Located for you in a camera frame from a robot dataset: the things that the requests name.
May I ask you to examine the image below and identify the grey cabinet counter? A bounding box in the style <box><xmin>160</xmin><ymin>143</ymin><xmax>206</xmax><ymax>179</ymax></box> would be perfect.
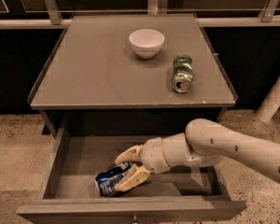
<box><xmin>27</xmin><ymin>13</ymin><xmax>239</xmax><ymax>138</ymax></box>

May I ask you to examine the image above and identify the green crushed soda can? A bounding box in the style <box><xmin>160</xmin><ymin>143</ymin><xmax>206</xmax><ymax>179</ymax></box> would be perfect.
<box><xmin>172</xmin><ymin>55</ymin><xmax>193</xmax><ymax>93</ymax></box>

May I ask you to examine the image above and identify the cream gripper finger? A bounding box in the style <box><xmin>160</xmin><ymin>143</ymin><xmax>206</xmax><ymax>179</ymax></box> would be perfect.
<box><xmin>115</xmin><ymin>164</ymin><xmax>150</xmax><ymax>192</ymax></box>
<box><xmin>115</xmin><ymin>145</ymin><xmax>142</xmax><ymax>165</ymax></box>

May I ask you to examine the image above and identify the metal railing frame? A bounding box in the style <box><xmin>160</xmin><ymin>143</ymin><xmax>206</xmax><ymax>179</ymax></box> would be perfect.
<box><xmin>0</xmin><ymin>0</ymin><xmax>280</xmax><ymax>29</ymax></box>

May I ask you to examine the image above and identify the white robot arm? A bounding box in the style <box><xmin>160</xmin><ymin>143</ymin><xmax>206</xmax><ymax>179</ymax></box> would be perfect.
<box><xmin>115</xmin><ymin>119</ymin><xmax>280</xmax><ymax>192</ymax></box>

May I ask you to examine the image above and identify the white ceramic bowl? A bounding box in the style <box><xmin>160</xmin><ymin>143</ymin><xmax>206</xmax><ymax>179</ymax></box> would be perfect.
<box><xmin>129</xmin><ymin>29</ymin><xmax>165</xmax><ymax>59</ymax></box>

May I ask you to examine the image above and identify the white rounded gripper body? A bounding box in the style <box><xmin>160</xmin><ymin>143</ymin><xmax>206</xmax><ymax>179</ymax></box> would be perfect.
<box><xmin>140</xmin><ymin>137</ymin><xmax>170</xmax><ymax>175</ymax></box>

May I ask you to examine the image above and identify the brass drawer knob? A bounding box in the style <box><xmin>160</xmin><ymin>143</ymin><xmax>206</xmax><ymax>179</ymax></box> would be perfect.
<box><xmin>132</xmin><ymin>215</ymin><xmax>138</xmax><ymax>224</ymax></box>

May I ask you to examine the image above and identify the blue pepsi can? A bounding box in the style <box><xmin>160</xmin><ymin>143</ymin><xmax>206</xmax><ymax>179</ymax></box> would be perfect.
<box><xmin>95</xmin><ymin>162</ymin><xmax>132</xmax><ymax>196</ymax></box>

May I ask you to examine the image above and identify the open grey top drawer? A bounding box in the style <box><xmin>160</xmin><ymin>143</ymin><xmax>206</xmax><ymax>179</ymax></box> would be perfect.
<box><xmin>17</xmin><ymin>128</ymin><xmax>246</xmax><ymax>224</ymax></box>

